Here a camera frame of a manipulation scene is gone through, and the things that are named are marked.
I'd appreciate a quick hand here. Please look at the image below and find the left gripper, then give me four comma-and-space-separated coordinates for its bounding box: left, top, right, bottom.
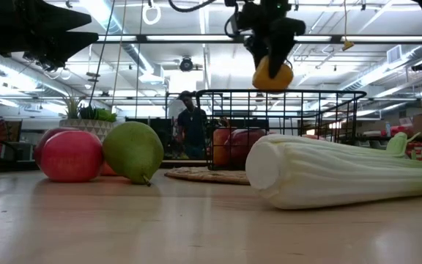
0, 0, 100, 69

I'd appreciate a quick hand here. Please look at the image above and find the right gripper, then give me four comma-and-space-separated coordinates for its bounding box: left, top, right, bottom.
225, 0, 306, 79

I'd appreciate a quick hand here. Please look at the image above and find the yellow bell pepper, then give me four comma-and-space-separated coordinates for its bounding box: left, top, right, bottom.
251, 55, 295, 92

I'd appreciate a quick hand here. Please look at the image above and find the red orange pepper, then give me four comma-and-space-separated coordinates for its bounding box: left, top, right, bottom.
212, 127, 267, 168

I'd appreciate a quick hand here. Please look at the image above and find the dark red apple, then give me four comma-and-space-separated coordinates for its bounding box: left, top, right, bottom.
33, 126, 82, 166

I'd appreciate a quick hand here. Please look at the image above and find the small red apple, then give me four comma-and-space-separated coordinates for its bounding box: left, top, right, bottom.
40, 130, 105, 183

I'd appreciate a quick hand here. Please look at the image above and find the celery stalk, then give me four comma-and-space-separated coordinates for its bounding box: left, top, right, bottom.
245, 131, 422, 210

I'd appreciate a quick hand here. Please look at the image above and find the green pear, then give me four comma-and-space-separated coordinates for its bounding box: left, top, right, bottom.
102, 121, 165, 187

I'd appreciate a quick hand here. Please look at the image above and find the orange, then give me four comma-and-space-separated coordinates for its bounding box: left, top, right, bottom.
99, 161, 119, 177

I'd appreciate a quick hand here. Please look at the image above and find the overhead light bar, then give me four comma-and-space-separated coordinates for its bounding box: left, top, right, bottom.
93, 34, 422, 44

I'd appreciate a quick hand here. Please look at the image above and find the black round ceiling fixture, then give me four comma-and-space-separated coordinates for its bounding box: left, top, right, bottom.
179, 56, 204, 73

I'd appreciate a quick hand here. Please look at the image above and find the succulent in white patterned pot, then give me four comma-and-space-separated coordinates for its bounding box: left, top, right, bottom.
59, 95, 119, 142

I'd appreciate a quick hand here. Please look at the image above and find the person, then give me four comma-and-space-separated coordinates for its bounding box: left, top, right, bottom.
176, 90, 209, 161

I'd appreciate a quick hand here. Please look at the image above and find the brown cardboard box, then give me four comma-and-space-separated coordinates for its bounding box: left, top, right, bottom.
0, 119, 23, 142

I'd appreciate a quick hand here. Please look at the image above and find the round woven placemat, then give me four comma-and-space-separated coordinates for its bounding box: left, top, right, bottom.
164, 166, 251, 186

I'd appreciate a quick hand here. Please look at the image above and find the black wire basket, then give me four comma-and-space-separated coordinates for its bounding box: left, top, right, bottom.
195, 89, 368, 172

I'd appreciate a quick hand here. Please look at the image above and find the thin black cable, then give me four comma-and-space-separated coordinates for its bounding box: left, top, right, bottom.
88, 0, 116, 108

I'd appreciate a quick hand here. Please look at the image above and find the white hanging ring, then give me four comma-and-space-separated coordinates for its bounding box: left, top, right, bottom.
141, 1, 162, 26

